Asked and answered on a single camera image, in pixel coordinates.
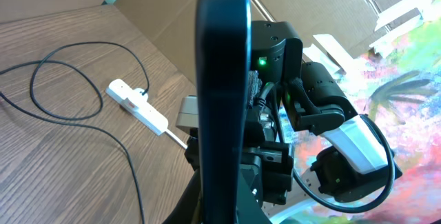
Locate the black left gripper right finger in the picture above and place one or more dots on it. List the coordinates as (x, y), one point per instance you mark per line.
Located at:
(248, 209)

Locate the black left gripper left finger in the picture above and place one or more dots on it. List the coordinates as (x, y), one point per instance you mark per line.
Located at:
(188, 208)

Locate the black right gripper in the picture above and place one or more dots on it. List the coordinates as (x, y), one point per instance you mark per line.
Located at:
(222, 156)

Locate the blue smartphone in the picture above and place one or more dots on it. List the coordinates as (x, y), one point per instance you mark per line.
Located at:
(223, 49)

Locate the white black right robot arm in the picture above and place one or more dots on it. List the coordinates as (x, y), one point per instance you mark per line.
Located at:
(341, 158)

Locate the white charger adapter plug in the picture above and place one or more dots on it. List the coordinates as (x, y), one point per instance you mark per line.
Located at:
(135, 98)

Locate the white power strip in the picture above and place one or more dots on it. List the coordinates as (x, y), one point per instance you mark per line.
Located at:
(146, 114)

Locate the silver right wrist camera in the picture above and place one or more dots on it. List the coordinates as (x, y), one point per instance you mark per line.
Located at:
(187, 119)

